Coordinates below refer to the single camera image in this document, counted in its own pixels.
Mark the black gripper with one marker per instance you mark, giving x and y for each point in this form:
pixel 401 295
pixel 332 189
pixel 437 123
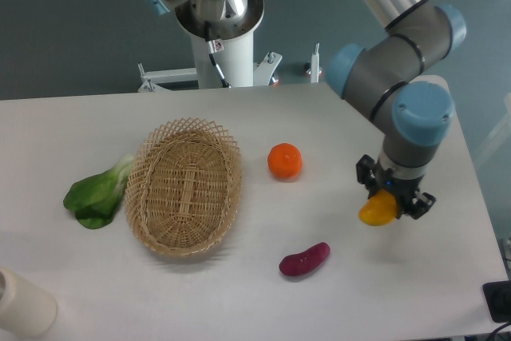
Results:
pixel 400 182

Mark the yellow mango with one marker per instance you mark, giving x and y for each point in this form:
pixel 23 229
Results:
pixel 379 210

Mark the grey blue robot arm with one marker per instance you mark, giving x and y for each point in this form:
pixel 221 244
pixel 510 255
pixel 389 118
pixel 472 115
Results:
pixel 381 83

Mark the woven wicker basket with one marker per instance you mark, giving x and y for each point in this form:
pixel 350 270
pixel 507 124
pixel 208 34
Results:
pixel 184 188

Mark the orange tangerine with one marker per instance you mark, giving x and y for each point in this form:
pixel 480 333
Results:
pixel 284 161

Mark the purple sweet potato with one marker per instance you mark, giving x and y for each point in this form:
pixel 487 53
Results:
pixel 303 263

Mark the black device at edge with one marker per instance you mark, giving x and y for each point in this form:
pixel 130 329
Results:
pixel 497 297

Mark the green bok choy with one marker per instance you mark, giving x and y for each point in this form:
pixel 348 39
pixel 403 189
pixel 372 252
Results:
pixel 95 200

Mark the cream cylindrical bottle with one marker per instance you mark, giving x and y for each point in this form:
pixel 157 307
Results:
pixel 27 310

